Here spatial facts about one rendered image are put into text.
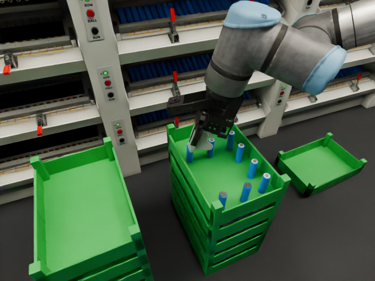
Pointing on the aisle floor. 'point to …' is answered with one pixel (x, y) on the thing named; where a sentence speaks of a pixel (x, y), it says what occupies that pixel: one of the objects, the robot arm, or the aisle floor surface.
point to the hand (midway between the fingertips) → (190, 145)
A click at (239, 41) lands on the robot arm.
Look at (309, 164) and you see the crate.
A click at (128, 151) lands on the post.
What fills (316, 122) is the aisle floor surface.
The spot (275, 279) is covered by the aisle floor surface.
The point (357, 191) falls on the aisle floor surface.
